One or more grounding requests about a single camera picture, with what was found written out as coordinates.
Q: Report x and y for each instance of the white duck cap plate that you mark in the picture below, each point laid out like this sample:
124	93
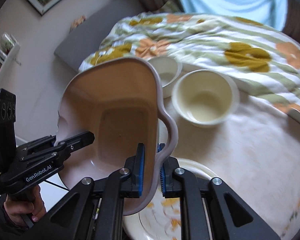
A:
160	219

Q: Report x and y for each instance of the white floral tablecloth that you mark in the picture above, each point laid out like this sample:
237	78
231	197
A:
257	153

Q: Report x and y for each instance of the small plush toy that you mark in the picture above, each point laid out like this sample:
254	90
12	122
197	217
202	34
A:
77	22

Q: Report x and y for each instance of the pink handled baking dish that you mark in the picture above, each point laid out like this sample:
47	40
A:
121	102

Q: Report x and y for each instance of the grey padded headboard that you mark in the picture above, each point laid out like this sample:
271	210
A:
87	37

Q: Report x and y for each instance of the white ribbed bowl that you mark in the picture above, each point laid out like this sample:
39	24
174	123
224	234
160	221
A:
168	70

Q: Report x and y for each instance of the cream round bowl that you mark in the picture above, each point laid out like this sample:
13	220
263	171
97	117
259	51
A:
205	98

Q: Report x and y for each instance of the right brown curtain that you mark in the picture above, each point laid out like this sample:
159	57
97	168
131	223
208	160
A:
292	24

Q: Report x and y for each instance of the green striped pillow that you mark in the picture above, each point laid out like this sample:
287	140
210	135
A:
168	7

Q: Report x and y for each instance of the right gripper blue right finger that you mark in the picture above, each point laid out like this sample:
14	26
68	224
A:
170	187

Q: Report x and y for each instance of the person's left hand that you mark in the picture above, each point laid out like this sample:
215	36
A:
15	209

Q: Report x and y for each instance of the floral green striped duvet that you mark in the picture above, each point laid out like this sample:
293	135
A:
267	60

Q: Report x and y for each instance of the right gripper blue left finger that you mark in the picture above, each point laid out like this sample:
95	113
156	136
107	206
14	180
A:
133	186

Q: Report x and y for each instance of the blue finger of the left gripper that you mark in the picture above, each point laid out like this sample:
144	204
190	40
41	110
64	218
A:
74	143

